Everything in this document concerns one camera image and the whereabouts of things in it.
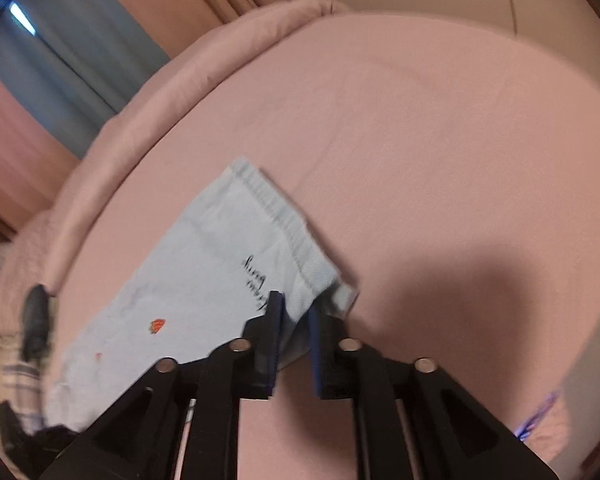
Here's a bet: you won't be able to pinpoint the pink duvet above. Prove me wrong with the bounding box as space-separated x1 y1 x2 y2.
0 0 351 321

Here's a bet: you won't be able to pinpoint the light blue pants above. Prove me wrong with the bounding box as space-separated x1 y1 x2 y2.
45 157 356 433

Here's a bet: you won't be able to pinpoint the dark cloth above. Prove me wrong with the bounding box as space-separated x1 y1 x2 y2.
0 400 81 476

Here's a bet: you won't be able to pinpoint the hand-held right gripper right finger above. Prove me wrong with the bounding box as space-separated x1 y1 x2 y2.
309 307 556 480

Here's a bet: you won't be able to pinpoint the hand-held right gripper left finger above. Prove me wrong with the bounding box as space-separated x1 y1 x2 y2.
37 291 285 480

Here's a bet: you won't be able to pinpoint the pink bed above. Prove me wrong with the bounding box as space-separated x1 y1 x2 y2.
45 10 600 480

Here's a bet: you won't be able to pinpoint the blue-grey curtain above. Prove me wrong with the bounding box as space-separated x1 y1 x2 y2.
0 0 171 161

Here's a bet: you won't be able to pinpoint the dark folded jeans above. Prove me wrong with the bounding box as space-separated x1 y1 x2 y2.
20 284 52 361

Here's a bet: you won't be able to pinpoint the purple printed pink cloth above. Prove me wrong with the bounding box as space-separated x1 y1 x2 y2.
510 387 571 461

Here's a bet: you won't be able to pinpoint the plaid cloth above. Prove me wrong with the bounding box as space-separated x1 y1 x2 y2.
0 345 46 436

